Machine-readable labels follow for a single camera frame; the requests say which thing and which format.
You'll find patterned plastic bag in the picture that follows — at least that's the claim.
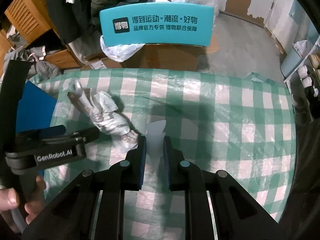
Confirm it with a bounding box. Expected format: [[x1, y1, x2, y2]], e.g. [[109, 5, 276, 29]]
[[68, 80, 138, 153]]

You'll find light blue sock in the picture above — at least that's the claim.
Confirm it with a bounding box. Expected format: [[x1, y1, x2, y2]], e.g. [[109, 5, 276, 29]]
[[146, 120, 166, 173]]

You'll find person left hand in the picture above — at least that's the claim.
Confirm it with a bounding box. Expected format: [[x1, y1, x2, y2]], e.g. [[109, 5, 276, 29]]
[[0, 174, 47, 230]]

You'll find blue cardboard shoebox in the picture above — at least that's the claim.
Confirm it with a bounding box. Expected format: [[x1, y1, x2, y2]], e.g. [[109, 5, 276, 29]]
[[16, 81, 57, 133]]

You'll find green checkered tablecloth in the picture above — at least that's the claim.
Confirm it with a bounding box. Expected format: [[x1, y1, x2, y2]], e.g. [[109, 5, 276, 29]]
[[32, 69, 296, 239]]

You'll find grey clothes pile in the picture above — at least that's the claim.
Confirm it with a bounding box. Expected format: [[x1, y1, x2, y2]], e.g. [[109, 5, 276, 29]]
[[3, 47, 61, 82]]

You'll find brown cardboard box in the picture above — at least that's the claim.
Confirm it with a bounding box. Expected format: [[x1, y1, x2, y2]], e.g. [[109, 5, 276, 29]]
[[81, 36, 220, 72]]

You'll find white plastic bag under box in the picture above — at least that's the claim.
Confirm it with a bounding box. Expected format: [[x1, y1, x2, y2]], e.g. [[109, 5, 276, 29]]
[[100, 35, 145, 63]]

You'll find wooden louvered cabinet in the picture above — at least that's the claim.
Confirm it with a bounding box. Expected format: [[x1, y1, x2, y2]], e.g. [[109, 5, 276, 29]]
[[1, 0, 83, 69]]

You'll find metal shoe rack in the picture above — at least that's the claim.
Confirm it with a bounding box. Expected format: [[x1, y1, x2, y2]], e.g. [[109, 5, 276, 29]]
[[284, 37, 319, 126]]

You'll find teal printed box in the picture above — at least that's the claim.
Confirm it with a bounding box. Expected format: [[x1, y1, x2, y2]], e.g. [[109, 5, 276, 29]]
[[100, 2, 214, 47]]

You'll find light blue waste bin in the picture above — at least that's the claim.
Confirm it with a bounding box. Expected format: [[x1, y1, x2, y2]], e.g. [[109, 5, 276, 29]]
[[280, 40, 308, 78]]

